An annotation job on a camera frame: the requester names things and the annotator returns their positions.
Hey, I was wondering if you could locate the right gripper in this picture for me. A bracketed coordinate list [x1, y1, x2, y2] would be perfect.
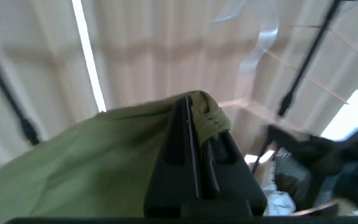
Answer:
[306, 133, 358, 214]

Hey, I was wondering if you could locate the green printed t-shirt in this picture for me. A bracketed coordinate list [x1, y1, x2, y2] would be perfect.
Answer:
[0, 90, 232, 218]

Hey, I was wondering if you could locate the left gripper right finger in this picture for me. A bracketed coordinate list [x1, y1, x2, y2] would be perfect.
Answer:
[199, 130, 267, 217]

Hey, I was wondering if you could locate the white laundry basket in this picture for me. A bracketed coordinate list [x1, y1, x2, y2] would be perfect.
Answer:
[253, 149, 358, 217]

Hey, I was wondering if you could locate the black clothes rack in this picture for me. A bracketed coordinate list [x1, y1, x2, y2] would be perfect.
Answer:
[0, 0, 344, 175]

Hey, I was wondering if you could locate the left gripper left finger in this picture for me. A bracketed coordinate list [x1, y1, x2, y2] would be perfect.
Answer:
[144, 95, 202, 218]

